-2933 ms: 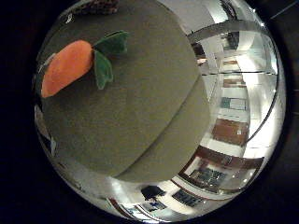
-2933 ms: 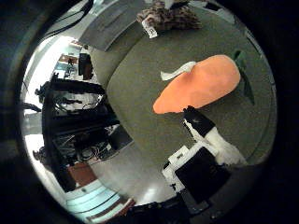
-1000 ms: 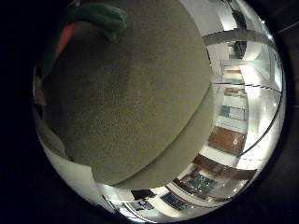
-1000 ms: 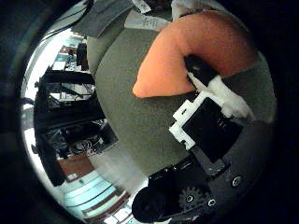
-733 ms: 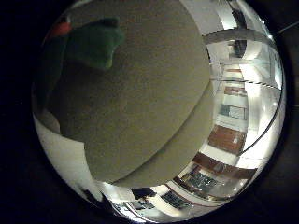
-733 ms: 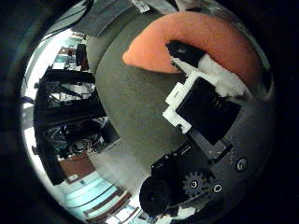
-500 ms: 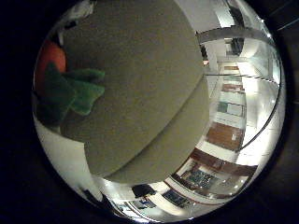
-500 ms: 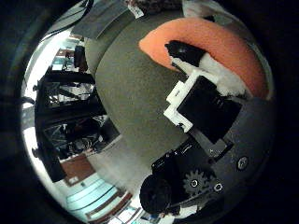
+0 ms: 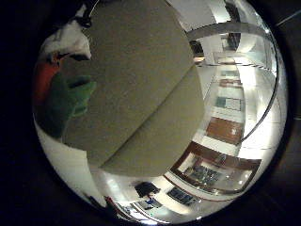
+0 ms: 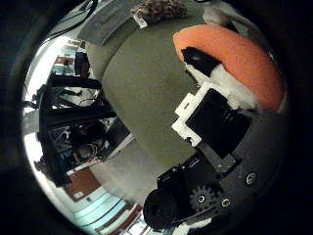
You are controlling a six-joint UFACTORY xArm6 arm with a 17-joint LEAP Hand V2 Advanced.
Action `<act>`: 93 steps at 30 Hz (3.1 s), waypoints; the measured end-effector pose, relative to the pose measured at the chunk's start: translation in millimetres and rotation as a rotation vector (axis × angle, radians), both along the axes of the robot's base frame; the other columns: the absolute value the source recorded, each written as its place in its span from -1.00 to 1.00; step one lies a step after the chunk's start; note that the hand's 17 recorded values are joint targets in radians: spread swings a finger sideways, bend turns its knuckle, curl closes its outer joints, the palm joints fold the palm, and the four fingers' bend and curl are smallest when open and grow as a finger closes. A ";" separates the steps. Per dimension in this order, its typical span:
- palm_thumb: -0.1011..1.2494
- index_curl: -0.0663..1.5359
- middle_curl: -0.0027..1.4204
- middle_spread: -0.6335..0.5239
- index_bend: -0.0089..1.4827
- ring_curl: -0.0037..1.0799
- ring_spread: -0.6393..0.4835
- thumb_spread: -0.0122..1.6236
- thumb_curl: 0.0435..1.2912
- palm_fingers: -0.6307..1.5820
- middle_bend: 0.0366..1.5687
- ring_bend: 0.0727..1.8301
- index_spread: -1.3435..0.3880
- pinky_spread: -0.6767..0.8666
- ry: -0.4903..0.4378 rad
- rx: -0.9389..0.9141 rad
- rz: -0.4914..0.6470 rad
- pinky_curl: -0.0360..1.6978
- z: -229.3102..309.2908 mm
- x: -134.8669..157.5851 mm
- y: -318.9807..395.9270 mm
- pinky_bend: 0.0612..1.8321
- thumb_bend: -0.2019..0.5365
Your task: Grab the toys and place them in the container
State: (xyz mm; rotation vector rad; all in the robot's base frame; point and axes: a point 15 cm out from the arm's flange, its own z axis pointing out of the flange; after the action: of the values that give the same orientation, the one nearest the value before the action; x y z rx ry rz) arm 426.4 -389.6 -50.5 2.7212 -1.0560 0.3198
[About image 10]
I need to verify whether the orange plush carrot toy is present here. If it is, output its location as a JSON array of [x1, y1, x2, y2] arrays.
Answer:
[[172, 23, 285, 113]]

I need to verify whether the leopard print plush toy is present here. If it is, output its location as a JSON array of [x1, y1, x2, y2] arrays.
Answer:
[[130, 0, 190, 28]]

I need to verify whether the black metal equipment rack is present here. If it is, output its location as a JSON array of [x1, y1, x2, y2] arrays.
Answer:
[[36, 72, 119, 188]]

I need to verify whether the black chair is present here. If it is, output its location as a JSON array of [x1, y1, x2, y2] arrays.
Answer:
[[73, 51, 92, 79]]

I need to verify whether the black cable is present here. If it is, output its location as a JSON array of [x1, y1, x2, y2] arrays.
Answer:
[[48, 0, 100, 35]]

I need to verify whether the grey plastic container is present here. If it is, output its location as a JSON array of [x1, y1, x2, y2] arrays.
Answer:
[[77, 0, 145, 47]]

